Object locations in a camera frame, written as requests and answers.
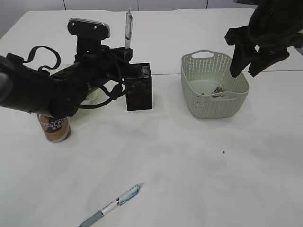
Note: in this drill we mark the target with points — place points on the blue grey ballpoint pen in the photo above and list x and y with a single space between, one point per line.
119 201

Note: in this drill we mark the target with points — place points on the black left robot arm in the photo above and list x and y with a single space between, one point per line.
93 81

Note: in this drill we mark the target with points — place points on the pale green plastic basket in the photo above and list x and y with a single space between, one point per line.
201 72

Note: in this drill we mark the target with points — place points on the translucent green wavy plate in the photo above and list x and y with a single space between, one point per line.
92 95

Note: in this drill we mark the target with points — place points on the grey grip white pen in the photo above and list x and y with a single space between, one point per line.
128 28

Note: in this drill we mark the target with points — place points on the black mesh pen holder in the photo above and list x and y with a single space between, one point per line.
138 93

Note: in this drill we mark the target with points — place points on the brown Nescafe coffee bottle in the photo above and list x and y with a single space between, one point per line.
55 130

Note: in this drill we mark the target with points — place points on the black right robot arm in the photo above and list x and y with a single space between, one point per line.
276 12

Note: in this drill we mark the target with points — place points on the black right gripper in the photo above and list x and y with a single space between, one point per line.
272 40

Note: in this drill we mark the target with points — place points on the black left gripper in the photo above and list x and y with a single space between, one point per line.
102 63

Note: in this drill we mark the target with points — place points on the small paper ball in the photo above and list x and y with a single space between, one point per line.
217 93

